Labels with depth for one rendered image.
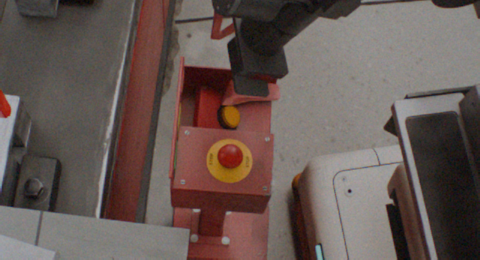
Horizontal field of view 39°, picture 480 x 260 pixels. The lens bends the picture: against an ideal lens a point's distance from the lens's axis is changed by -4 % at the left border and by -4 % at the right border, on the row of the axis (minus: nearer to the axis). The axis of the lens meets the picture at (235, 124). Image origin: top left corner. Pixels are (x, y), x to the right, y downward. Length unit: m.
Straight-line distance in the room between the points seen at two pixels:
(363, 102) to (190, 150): 1.02
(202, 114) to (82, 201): 0.28
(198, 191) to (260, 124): 0.19
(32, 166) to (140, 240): 0.22
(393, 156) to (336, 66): 0.47
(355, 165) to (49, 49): 0.85
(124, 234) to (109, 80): 0.29
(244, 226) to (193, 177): 0.68
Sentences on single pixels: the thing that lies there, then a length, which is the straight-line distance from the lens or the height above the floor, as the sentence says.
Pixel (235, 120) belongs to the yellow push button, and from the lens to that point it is 1.20.
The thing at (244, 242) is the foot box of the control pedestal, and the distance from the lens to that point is 1.75.
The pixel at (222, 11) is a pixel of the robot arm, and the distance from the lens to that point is 0.75.
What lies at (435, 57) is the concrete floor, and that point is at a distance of 2.19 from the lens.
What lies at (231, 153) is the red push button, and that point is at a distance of 1.08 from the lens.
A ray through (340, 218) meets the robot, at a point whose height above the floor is 0.28.
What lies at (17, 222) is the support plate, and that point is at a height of 1.00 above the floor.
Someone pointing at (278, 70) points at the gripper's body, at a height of 1.07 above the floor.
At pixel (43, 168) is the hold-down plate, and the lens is 0.99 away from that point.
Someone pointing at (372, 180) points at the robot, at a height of 0.28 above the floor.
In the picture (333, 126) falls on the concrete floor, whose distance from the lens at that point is 2.01.
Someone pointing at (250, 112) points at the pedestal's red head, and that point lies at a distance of 1.22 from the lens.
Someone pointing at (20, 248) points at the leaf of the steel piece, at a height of 1.00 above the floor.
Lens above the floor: 1.83
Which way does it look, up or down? 69 degrees down
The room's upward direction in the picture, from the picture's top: 11 degrees clockwise
